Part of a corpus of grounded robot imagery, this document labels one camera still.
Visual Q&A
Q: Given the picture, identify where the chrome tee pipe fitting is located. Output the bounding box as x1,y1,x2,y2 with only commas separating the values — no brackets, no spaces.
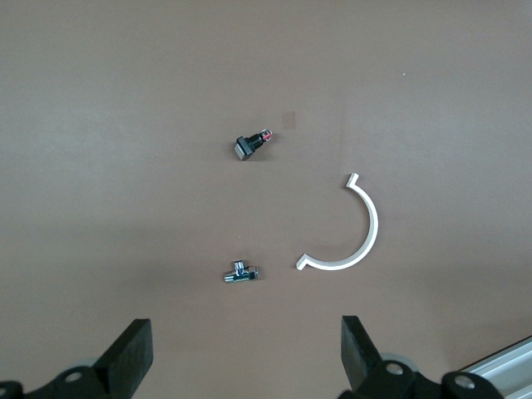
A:
222,259,260,283

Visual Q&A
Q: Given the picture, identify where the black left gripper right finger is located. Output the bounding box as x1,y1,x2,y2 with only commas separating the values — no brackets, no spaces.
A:
340,315,417,399

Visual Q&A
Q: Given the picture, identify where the white semicircular plastic bracket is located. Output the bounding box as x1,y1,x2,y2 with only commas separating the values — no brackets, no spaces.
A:
294,172,380,272

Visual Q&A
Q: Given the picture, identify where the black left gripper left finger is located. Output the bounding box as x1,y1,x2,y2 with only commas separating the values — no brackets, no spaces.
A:
24,318,154,399

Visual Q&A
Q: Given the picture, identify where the black square push button switch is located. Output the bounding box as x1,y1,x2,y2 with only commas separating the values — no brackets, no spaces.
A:
232,129,274,161

